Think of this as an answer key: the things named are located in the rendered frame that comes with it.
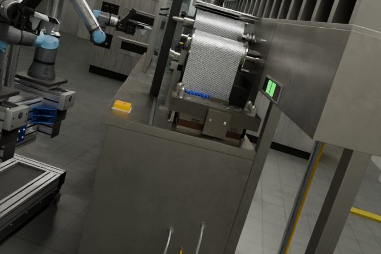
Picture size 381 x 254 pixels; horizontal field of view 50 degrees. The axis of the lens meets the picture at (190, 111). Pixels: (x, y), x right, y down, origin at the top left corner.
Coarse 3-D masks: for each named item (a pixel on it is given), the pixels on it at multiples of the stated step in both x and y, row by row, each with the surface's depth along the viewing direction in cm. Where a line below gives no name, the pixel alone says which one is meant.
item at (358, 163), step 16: (272, 112) 208; (272, 128) 210; (256, 144) 217; (256, 160) 214; (352, 160) 119; (368, 160) 119; (256, 176) 216; (336, 176) 124; (352, 176) 120; (336, 192) 122; (352, 192) 121; (240, 208) 220; (336, 208) 122; (240, 224) 222; (320, 224) 126; (336, 224) 123; (320, 240) 125; (336, 240) 125
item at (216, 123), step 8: (208, 112) 170; (216, 112) 170; (224, 112) 172; (208, 120) 171; (216, 120) 171; (224, 120) 171; (208, 128) 172; (216, 128) 172; (224, 128) 172; (216, 136) 173; (224, 136) 173
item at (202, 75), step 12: (192, 60) 186; (204, 60) 187; (192, 72) 188; (204, 72) 188; (216, 72) 188; (228, 72) 188; (192, 84) 189; (204, 84) 189; (216, 84) 190; (228, 84) 190; (216, 96) 191; (228, 96) 191
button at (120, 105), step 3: (117, 102) 179; (120, 102) 180; (123, 102) 182; (114, 105) 176; (117, 105) 176; (120, 105) 177; (123, 105) 177; (126, 105) 177; (129, 105) 179; (117, 108) 177; (120, 108) 177; (123, 108) 177; (126, 108) 177; (129, 108) 177
